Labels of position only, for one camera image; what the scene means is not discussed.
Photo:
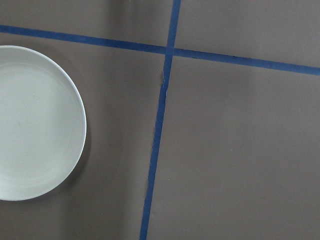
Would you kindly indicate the round cream plate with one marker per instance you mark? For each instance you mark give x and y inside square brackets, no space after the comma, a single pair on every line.
[43,124]

